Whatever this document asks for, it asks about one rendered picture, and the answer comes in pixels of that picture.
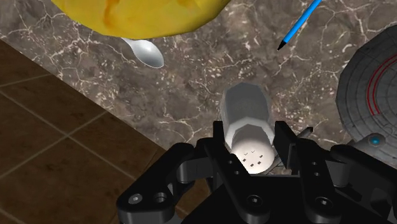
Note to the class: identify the silver spoon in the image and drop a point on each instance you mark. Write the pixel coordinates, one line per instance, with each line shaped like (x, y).
(147, 52)

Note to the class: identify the blue pen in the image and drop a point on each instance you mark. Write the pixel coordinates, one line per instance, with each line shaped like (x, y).
(297, 24)

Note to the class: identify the yellow bowl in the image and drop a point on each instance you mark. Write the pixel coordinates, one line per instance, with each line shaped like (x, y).
(139, 15)

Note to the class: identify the grey round spaceship model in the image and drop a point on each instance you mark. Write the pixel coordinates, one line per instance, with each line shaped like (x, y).
(369, 102)

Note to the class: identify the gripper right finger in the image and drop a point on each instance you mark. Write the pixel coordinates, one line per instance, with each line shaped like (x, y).
(313, 167)

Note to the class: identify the white salt shaker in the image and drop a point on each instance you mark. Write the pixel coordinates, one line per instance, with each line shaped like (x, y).
(248, 124)

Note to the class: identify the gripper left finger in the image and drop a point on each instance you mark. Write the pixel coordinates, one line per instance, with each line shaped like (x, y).
(217, 161)

